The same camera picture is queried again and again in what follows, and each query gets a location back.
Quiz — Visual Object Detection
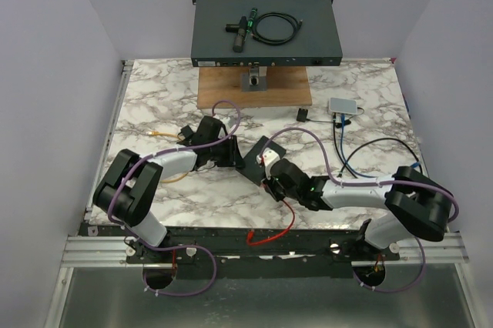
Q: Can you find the black network switch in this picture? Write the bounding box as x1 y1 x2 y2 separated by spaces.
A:
237 136 273 186

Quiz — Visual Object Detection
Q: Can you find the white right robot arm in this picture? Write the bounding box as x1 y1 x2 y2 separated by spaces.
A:
263 159 457 260

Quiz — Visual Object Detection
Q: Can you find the small black power adapter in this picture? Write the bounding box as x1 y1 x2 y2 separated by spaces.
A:
179 126 194 141

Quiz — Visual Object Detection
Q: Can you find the yellow ethernet cable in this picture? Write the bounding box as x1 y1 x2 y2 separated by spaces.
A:
146 131 189 183

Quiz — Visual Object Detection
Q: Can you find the black coiled cable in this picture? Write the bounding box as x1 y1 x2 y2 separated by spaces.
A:
252 12 304 46

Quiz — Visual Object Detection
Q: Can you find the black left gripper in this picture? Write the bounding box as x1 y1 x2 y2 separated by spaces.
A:
209 136 247 169

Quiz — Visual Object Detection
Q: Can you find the grey rack unit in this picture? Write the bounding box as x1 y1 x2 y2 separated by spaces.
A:
190 0 343 67

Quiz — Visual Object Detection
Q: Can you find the blue ethernet cable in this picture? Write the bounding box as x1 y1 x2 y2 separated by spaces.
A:
334 112 421 179

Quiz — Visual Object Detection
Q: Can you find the white grey small switch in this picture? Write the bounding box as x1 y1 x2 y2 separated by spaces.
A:
328 97 358 115

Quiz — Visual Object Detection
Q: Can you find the red ethernet cable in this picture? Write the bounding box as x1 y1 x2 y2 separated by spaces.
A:
246 199 297 246

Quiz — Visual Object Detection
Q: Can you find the black power adapter with cable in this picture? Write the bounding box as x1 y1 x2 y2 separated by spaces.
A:
296 107 365 128

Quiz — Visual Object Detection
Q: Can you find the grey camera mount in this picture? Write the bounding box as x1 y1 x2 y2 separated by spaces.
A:
241 66 267 92

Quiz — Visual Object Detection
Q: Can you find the black ethernet cable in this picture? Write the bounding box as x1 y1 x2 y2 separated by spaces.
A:
334 112 424 181

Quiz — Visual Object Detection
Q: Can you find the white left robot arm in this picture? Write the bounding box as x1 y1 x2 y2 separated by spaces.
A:
92 116 245 263

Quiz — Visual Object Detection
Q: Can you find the wooden board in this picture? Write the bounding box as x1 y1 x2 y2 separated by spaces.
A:
197 66 312 109

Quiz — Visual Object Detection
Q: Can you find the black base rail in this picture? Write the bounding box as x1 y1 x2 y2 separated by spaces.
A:
126 226 400 279

